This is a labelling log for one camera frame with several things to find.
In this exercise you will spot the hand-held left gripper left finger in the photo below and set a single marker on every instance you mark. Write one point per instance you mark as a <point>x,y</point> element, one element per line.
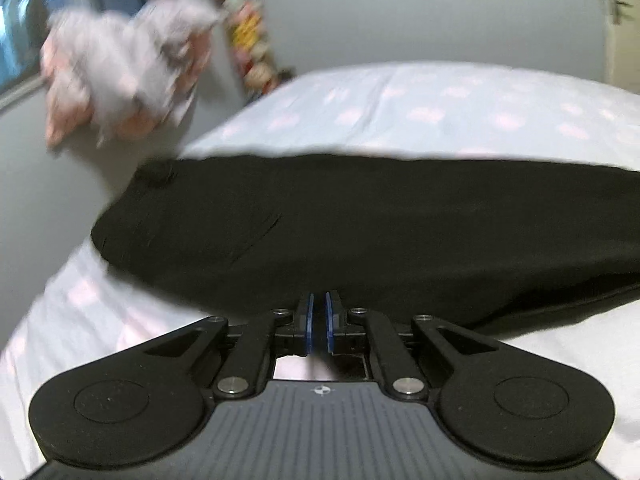
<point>310,325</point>

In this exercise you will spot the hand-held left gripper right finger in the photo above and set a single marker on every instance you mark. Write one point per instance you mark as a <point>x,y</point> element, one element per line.
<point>329,325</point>

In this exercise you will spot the black pants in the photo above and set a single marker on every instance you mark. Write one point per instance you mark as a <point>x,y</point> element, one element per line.
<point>350,220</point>

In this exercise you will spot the bed with pink dotted sheet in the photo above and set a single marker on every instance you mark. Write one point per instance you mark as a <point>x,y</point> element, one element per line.
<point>450,110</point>

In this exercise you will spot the column of plush toys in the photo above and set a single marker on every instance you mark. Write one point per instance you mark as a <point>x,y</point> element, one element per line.
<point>247,30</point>

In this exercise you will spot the crumpled dotted duvet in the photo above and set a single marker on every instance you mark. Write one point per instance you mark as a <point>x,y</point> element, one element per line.
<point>125,60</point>

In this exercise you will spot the cream door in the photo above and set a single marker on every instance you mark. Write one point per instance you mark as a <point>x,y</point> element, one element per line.
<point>622,50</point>

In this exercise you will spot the window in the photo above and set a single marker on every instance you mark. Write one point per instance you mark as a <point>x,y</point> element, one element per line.
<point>30,20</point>

